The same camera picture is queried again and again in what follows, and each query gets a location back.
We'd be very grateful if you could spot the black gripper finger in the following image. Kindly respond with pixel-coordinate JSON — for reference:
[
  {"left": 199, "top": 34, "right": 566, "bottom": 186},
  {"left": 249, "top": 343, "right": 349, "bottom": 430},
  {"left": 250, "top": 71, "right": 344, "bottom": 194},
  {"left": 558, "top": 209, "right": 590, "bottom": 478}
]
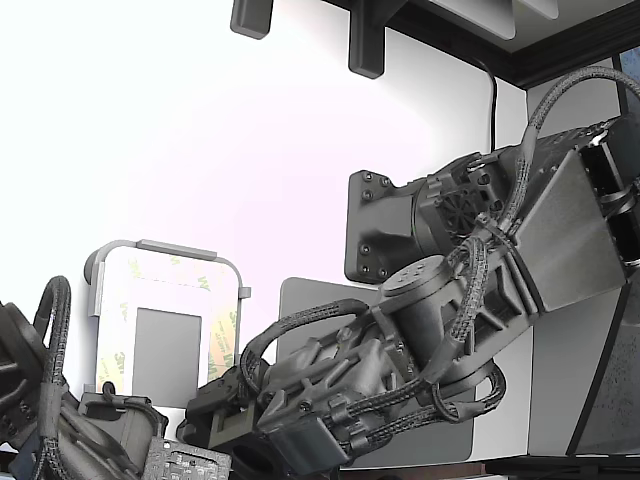
[{"left": 176, "top": 407, "right": 216, "bottom": 449}]

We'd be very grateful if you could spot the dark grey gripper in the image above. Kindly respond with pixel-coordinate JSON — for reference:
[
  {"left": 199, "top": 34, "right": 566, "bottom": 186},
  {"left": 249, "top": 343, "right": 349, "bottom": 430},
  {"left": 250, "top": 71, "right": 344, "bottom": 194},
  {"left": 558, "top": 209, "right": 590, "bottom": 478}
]
[{"left": 185, "top": 334, "right": 419, "bottom": 475}]

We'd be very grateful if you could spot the grey patterned plate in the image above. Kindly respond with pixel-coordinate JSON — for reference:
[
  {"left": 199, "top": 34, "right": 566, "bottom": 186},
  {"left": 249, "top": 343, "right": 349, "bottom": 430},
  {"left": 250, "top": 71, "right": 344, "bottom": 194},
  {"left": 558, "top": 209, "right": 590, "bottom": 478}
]
[{"left": 143, "top": 435, "right": 232, "bottom": 480}]

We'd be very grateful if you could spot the dark grey servo assembly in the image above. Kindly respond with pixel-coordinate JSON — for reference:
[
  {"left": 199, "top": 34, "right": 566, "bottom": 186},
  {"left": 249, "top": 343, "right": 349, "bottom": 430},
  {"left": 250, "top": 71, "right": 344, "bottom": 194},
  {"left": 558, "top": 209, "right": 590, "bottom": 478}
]
[{"left": 0, "top": 299, "right": 169, "bottom": 480}]

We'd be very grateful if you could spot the white panel with screen window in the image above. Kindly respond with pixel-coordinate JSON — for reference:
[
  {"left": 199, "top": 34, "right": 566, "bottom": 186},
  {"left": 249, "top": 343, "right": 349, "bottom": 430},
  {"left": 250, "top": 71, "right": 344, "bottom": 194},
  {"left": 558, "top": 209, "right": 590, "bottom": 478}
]
[{"left": 97, "top": 249, "right": 241, "bottom": 409}]

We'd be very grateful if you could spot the dark grey flat tray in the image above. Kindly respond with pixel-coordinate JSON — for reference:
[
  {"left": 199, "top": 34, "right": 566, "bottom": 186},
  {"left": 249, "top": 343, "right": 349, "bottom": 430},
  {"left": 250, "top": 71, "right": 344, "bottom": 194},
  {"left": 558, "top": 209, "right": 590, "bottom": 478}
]
[{"left": 278, "top": 277, "right": 475, "bottom": 464}]

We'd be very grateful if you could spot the grey printed fixture with legs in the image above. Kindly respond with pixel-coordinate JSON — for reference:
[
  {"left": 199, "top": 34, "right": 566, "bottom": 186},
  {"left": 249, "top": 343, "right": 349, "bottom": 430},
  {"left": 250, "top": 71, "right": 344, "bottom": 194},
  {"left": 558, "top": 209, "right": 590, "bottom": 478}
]
[{"left": 82, "top": 238, "right": 253, "bottom": 409}]

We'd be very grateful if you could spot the white control box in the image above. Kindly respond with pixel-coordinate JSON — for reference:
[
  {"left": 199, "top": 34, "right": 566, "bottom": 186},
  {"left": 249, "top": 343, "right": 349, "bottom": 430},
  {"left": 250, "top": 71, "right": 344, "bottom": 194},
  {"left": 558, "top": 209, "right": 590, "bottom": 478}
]
[{"left": 384, "top": 27, "right": 626, "bottom": 459}]

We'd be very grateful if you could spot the light grey panel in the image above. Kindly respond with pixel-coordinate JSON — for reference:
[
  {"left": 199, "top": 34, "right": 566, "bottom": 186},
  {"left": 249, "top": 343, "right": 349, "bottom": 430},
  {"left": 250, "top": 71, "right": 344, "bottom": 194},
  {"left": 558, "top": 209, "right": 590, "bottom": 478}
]
[{"left": 427, "top": 0, "right": 516, "bottom": 42}]

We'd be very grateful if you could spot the black wrist camera block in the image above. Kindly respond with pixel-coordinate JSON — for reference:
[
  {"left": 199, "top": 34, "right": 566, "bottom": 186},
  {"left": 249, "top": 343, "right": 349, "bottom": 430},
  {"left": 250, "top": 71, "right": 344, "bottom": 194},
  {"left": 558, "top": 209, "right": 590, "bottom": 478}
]
[{"left": 207, "top": 399, "right": 284, "bottom": 475}]

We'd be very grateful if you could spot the black braided cable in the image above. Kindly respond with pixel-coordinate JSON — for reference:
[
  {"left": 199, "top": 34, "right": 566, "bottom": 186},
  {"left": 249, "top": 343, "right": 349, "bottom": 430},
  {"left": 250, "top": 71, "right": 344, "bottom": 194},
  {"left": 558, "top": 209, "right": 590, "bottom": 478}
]
[
  {"left": 32, "top": 274, "right": 76, "bottom": 466},
  {"left": 329, "top": 362, "right": 507, "bottom": 451},
  {"left": 239, "top": 297, "right": 374, "bottom": 401},
  {"left": 494, "top": 64, "right": 640, "bottom": 236},
  {"left": 439, "top": 234, "right": 506, "bottom": 371}
]

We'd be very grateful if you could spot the dark grey hook bracket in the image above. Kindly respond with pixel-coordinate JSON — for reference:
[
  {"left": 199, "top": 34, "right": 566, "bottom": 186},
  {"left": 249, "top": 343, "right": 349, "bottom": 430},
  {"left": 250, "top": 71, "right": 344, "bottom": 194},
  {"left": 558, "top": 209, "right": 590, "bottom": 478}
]
[{"left": 348, "top": 0, "right": 387, "bottom": 80}]

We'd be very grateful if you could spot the thin black wire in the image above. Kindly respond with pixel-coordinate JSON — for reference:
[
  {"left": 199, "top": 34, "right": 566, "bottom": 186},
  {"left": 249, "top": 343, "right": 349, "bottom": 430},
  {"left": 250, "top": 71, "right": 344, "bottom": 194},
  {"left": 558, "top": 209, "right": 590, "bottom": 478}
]
[{"left": 472, "top": 57, "right": 500, "bottom": 151}]

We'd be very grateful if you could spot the black frame bar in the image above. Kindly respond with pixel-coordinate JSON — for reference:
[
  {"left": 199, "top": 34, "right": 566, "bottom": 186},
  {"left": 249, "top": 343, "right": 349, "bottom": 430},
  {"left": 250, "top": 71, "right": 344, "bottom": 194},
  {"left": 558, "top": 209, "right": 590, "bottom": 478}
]
[{"left": 319, "top": 0, "right": 640, "bottom": 91}]

